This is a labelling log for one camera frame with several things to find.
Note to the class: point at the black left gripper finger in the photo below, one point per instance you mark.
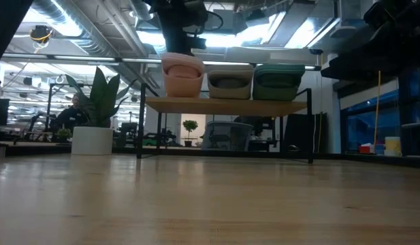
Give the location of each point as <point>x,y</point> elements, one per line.
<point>179,46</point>

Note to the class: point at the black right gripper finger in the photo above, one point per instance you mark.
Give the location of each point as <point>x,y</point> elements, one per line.
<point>346,68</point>

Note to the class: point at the black panel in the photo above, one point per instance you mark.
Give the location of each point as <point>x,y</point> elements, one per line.
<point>301,132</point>

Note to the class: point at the yellow and white container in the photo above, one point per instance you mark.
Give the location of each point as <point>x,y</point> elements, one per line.
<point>392,145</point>

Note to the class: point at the small green potted plant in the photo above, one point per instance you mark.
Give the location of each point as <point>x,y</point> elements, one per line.
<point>64,133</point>

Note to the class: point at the pink rubber slide sandal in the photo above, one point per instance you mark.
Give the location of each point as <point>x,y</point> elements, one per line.
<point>182,85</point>

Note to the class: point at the white round plant pot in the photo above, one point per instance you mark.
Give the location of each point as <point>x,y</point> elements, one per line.
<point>92,141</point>

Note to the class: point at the small round topiary tree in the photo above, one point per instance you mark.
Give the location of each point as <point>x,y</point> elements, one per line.
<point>190,126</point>

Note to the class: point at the grey mesh office chair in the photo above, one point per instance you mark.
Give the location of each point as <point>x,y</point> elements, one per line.
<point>226,136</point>

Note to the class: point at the wooden shelf with black frame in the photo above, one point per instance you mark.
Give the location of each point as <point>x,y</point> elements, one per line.
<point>223,106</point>

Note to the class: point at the person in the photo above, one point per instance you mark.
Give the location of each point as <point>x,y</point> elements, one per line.
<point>71,119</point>

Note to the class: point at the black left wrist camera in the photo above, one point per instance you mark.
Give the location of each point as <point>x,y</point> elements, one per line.
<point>197,42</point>

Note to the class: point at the green spiky succulent plant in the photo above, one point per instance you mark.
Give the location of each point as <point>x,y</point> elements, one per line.
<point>100,98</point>

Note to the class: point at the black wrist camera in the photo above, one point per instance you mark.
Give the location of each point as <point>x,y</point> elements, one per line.
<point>378,15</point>
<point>197,42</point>

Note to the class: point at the black monitor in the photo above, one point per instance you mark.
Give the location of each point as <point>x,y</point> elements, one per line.
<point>0,111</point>

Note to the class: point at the black metal table frame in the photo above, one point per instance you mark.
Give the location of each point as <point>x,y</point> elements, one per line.
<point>366,159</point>

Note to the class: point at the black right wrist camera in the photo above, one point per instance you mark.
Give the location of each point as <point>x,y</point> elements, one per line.
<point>378,15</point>

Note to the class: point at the red container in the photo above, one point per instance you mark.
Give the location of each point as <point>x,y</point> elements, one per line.
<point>365,149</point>

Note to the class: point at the green plastic basket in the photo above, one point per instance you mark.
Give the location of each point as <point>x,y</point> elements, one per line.
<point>277,81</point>

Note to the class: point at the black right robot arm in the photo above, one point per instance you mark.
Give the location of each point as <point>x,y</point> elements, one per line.
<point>417,30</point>

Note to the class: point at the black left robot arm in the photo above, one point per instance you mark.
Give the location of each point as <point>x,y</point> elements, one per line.
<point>5,34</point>

